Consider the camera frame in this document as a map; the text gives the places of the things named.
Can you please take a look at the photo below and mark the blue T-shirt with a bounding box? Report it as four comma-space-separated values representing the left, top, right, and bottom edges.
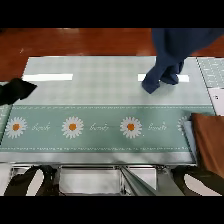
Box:
141, 28, 224, 95

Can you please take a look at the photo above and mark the brown garment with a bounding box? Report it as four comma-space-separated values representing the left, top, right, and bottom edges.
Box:
190, 112, 224, 180

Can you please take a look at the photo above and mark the silver frame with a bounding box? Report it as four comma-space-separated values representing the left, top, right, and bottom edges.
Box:
0, 161, 224, 197

